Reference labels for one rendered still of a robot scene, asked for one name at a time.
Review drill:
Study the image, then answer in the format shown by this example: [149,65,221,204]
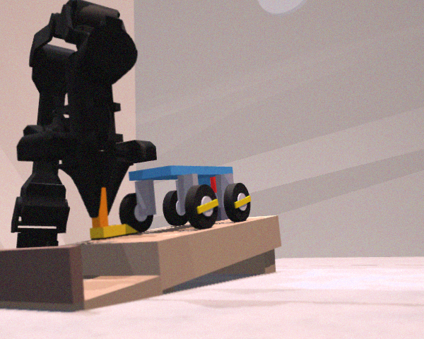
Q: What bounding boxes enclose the small blue trolley with black wheels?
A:
[119,165,251,233]

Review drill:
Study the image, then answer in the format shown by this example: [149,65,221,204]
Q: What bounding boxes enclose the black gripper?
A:
[16,91,157,218]

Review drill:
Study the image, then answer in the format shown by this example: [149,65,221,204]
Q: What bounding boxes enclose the yellow wheel chock with orange handle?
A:
[90,187,139,239]

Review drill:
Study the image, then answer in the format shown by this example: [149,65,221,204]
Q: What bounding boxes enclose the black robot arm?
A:
[11,0,138,248]

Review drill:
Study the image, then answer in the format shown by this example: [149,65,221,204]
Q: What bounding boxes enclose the tan wooden ramp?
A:
[0,207,281,311]

